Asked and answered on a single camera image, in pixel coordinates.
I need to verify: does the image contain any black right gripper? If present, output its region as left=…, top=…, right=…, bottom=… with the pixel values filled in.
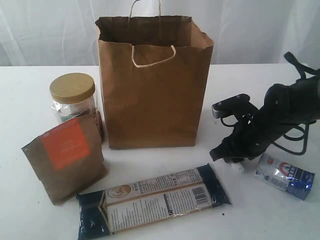
left=209, top=93, right=267, bottom=163

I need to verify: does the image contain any white marshmallow piece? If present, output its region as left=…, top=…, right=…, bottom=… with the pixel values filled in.
left=230, top=162, right=245, bottom=173

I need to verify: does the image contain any brown pouch orange label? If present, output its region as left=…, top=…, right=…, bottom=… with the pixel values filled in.
left=21, top=114, right=108, bottom=205

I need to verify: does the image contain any clear jar gold lid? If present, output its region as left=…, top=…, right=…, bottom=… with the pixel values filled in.
left=49, top=72, right=105, bottom=140

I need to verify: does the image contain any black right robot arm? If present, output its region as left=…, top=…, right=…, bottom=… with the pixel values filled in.
left=209, top=75, right=320, bottom=163

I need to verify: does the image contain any brown paper bag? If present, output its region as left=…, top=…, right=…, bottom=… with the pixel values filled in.
left=95, top=14, right=214, bottom=150

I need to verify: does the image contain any small blue white packet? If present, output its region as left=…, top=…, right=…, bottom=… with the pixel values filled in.
left=254, top=153, right=315, bottom=200

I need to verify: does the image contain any long dark noodle package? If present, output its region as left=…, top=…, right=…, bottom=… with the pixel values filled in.
left=76, top=164, right=231, bottom=240

